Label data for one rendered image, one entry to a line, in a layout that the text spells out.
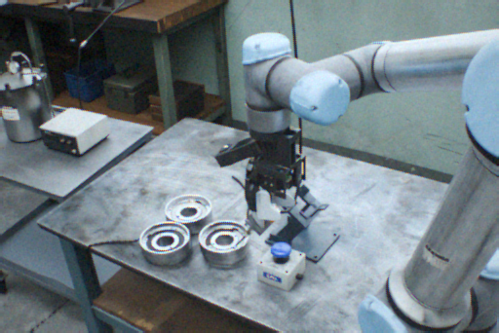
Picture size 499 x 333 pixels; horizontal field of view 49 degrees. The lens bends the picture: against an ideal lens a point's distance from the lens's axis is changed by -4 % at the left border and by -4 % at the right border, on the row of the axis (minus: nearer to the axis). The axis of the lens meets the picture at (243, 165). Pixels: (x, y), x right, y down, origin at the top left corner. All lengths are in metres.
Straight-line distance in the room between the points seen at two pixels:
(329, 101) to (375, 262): 0.47
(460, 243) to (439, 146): 2.09
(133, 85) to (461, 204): 2.53
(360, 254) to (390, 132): 1.64
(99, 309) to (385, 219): 0.75
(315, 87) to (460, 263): 0.31
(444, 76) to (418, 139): 1.98
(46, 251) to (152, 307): 0.91
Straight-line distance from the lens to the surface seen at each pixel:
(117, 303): 1.51
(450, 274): 0.71
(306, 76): 0.82
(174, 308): 1.46
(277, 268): 1.10
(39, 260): 2.27
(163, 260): 1.18
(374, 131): 2.82
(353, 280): 1.15
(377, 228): 1.28
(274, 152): 0.97
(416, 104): 2.68
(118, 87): 3.08
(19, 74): 2.01
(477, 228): 0.65
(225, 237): 1.22
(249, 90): 0.91
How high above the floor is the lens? 1.59
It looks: 32 degrees down
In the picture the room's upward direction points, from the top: 4 degrees counter-clockwise
